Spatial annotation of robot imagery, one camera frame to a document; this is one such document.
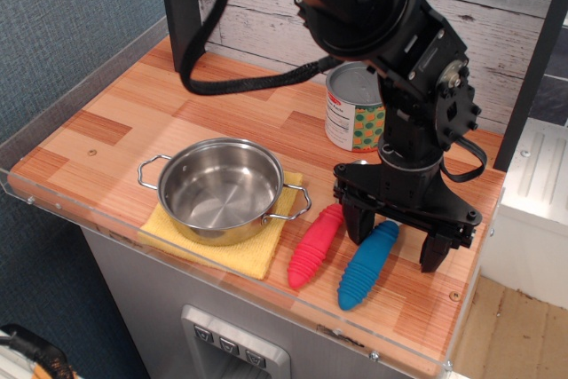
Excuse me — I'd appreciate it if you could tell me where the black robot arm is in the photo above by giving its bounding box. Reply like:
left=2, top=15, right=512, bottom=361
left=298, top=0, right=487, bottom=272

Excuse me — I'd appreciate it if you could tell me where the black vertical post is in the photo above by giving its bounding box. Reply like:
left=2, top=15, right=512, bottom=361
left=163, top=0, right=201, bottom=72

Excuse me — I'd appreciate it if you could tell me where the yellow cloth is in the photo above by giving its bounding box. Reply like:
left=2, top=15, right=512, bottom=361
left=137, top=170, right=304, bottom=281

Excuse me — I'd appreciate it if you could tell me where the dark right frame post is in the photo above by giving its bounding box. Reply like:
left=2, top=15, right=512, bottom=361
left=493, top=0, right=567, bottom=172

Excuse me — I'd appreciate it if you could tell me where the black braided cable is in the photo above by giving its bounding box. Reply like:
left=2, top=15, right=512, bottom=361
left=178, top=0, right=343, bottom=97

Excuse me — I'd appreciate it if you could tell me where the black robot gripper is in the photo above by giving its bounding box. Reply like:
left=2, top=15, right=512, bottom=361
left=334, top=160, right=483, bottom=272

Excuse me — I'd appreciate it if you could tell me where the orange object at corner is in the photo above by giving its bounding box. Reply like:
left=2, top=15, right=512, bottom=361
left=31, top=364, right=54, bottom=379

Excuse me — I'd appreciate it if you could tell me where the silver dispenser panel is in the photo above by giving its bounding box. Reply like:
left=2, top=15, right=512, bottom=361
left=181, top=304, right=291, bottom=378

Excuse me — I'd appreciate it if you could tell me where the toy food can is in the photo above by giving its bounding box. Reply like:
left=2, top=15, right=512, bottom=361
left=325, top=62, right=385, bottom=153

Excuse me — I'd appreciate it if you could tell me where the blue handled metal fork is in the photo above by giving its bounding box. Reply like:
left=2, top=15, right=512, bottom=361
left=337, top=220, right=399, bottom=311

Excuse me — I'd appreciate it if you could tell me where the grey toy fridge cabinet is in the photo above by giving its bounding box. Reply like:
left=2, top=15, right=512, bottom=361
left=84, top=229, right=438, bottom=378

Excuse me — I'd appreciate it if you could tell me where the red handled metal spoon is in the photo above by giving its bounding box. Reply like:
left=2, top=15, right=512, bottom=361
left=287, top=196, right=343, bottom=289

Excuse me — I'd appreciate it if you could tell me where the stainless steel pot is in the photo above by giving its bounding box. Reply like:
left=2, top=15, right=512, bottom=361
left=138, top=138, right=312, bottom=246

